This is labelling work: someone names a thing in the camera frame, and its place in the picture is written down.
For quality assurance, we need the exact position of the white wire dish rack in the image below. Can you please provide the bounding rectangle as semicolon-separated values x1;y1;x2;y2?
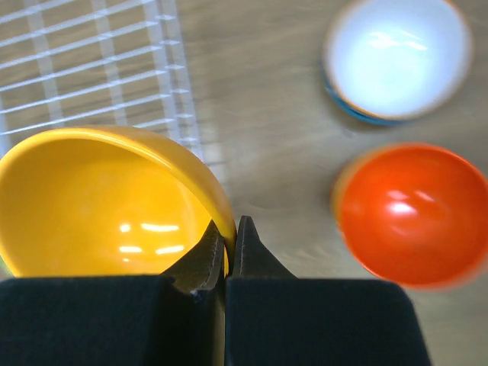
1;1;225;178

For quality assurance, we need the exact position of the white black striped bowl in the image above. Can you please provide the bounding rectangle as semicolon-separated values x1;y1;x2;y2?
322;1;474;120

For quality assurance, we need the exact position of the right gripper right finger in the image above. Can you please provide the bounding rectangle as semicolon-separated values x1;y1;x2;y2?
224;216;431;365

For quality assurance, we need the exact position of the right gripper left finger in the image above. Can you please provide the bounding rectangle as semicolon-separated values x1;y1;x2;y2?
1;224;224;365

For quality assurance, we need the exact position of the yellow orange bowl front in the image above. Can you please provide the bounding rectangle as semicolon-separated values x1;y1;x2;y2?
1;126;236;277

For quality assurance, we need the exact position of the blue bowl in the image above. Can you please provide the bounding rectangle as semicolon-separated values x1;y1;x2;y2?
321;66;408;127

